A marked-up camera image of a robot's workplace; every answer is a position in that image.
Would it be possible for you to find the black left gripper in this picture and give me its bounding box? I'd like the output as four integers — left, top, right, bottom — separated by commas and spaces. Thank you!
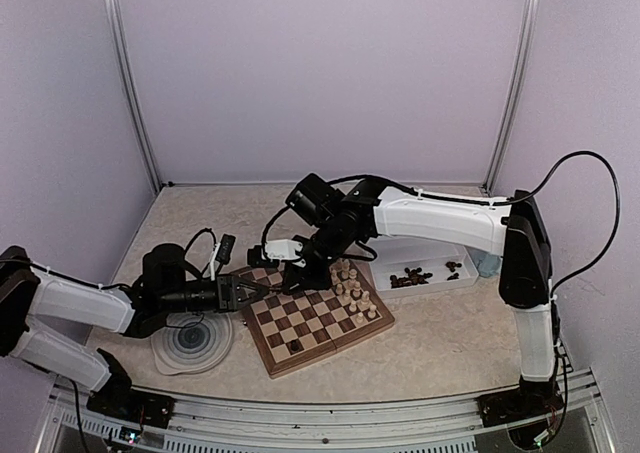
160, 273, 269, 313

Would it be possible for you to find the wooden chess board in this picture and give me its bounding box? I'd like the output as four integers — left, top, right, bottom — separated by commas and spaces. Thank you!
237, 267, 395, 379

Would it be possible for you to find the white plastic tray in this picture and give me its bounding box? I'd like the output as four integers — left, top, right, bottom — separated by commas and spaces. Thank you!
369, 237, 479, 298

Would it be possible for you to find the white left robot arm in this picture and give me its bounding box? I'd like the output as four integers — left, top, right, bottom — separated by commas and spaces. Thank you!
1, 243, 270, 418

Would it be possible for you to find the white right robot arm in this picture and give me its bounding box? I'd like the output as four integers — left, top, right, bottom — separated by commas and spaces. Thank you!
282, 173, 557, 417

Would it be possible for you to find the white chess pieces row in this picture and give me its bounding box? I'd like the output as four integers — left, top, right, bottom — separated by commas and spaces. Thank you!
321, 259, 382, 332

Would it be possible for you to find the dark chess pieces pile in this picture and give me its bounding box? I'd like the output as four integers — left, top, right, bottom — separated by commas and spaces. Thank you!
389, 261, 462, 289

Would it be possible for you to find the collapsible silicone bowl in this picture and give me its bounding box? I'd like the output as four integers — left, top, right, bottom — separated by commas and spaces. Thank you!
151, 313, 234, 376

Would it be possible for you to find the light blue mug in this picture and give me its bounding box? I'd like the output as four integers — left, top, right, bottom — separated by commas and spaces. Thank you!
473, 252, 502, 278

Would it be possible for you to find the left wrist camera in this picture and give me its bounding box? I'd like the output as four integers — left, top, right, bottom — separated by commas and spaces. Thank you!
206, 234, 236, 279

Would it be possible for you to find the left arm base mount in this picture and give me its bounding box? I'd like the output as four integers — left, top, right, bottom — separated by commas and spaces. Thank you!
87, 348, 175, 429

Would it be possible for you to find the front aluminium rail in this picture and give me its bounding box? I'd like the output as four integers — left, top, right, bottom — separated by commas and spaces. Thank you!
29, 370, 618, 452

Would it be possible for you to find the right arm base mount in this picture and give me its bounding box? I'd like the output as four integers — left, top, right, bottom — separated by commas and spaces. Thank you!
477, 379, 568, 451

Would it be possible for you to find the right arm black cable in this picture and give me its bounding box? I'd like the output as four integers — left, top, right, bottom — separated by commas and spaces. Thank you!
259, 150, 621, 294

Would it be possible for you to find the left aluminium frame post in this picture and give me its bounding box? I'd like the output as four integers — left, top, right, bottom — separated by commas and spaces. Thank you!
103, 0, 163, 195

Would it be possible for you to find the aluminium frame post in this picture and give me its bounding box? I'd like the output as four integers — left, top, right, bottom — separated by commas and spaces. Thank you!
482, 0, 540, 195
103, 0, 163, 195

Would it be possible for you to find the right aluminium frame post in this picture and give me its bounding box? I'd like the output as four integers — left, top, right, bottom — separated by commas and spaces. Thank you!
482, 0, 540, 195

